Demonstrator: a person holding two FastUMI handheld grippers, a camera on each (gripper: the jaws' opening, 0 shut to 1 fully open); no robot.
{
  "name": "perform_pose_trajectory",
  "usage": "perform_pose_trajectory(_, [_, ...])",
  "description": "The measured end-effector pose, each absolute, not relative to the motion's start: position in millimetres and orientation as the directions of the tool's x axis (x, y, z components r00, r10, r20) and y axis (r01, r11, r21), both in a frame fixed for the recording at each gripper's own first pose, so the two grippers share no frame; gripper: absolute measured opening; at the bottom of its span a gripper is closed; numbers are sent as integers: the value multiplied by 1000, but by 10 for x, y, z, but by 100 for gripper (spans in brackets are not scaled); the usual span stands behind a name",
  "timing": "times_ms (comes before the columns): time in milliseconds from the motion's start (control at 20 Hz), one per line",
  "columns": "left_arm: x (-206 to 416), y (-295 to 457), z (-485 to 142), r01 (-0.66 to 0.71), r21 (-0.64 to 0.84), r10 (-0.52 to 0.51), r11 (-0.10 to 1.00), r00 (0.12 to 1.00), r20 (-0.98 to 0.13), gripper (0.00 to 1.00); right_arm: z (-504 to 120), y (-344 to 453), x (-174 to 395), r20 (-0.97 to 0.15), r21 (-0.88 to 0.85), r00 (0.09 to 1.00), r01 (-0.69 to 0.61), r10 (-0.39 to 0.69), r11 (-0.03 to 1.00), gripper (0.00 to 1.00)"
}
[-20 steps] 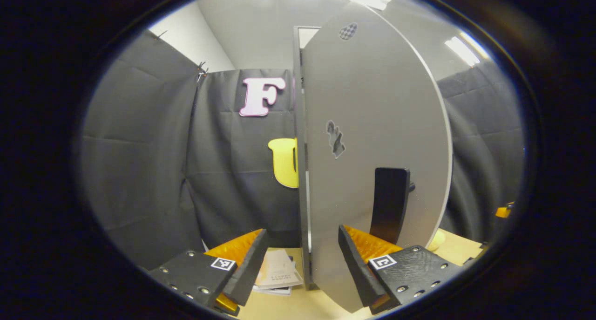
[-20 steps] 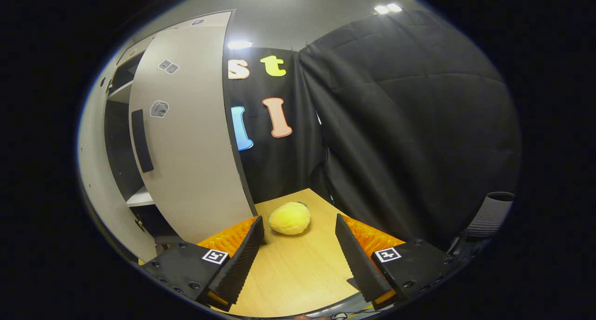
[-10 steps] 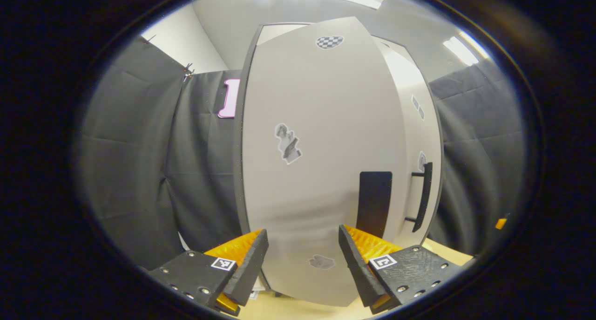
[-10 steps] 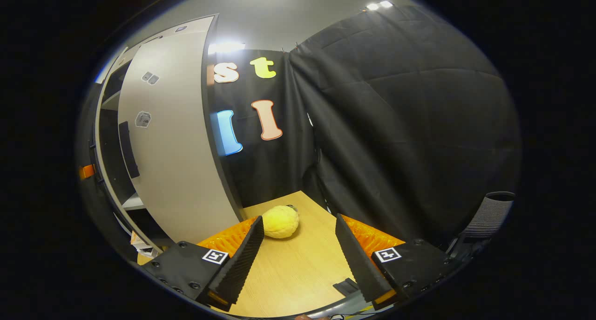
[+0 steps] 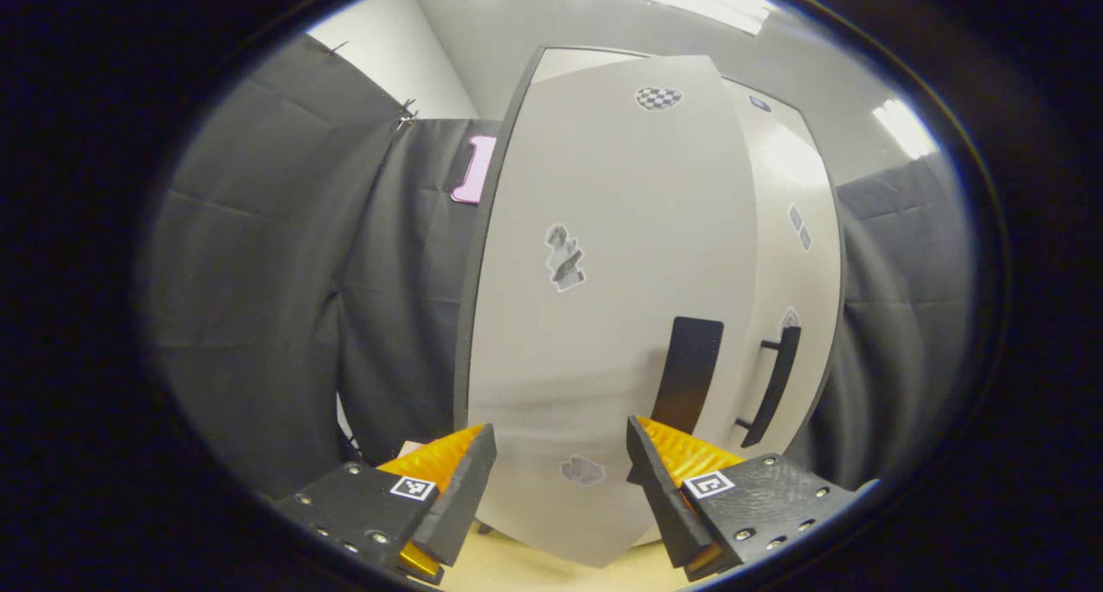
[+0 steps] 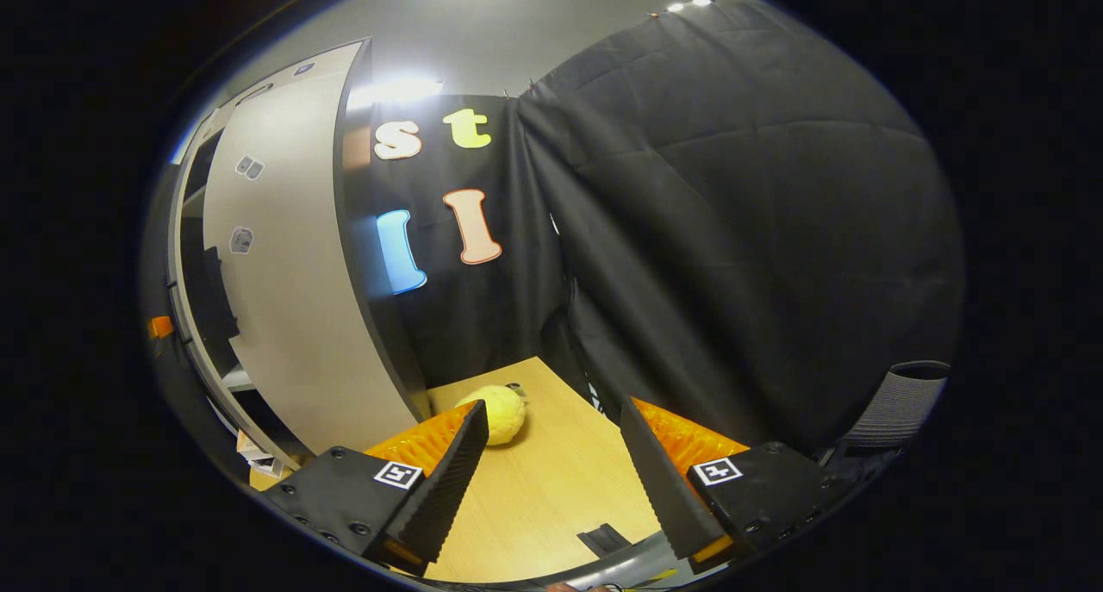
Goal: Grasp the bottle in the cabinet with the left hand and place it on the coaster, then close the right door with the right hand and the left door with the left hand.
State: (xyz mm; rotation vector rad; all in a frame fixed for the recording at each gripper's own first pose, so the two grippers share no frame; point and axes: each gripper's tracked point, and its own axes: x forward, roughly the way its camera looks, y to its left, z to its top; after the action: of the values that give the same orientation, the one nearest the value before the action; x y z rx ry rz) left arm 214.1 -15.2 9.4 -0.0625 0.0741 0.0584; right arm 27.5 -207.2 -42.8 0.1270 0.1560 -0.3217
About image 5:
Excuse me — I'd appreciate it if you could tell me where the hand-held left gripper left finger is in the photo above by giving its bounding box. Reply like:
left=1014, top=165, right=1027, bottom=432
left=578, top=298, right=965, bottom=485
left=276, top=422, right=500, bottom=587

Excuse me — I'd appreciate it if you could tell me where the small ceiling light panel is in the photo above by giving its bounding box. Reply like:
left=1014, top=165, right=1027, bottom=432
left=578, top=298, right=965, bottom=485
left=872, top=99, right=938, bottom=160

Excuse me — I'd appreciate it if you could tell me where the black backdrop cloth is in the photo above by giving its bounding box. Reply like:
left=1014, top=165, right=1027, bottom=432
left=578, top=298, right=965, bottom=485
left=788, top=148, right=979, bottom=489
left=142, top=34, right=501, bottom=500

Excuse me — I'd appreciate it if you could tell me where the white and grey cabinet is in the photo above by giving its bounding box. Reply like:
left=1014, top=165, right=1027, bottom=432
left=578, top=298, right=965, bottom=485
left=454, top=46, right=552, bottom=433

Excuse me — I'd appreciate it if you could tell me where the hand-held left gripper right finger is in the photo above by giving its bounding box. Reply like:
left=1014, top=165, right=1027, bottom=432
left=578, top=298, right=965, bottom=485
left=625, top=414, right=863, bottom=583

